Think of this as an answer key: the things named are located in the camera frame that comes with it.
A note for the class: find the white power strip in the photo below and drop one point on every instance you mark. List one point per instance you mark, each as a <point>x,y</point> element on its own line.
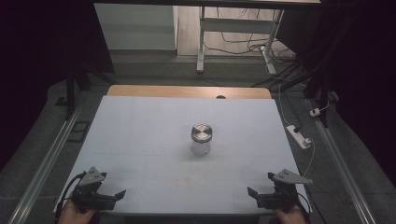
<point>298,137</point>

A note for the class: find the white table mat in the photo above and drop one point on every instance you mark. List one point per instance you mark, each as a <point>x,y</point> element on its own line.
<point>149,140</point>

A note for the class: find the person's right hand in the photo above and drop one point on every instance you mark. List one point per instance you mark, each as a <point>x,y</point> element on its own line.
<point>292,218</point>

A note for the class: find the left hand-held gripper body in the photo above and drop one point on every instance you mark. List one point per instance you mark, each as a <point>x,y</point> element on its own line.
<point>88,194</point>

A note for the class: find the small white adapter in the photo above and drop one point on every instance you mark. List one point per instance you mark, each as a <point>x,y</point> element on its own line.
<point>314,112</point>

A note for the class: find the wooden table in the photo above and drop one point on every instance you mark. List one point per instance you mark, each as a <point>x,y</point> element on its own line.
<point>155,91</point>

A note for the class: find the black curtain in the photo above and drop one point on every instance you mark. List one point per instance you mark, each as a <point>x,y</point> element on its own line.
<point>361,77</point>
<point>40,62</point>

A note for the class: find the white desk frame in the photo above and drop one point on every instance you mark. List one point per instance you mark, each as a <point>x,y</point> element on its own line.
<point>236,25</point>

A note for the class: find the clear glass jar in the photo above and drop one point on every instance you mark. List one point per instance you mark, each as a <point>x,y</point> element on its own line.
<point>200,147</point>

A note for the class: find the aluminium floor rail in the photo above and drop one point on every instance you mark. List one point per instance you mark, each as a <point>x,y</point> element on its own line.
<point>43,169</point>
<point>342,171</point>

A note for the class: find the white cabinet panel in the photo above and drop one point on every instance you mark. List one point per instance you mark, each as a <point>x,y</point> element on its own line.
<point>135,26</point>

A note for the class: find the black rectangular floor frame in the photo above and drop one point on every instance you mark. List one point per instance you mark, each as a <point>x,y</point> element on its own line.
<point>79,131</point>

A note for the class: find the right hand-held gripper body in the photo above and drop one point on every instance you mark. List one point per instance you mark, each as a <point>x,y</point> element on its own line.
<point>285,194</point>

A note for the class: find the person's left hand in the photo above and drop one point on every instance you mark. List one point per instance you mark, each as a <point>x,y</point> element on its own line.
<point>73,216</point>

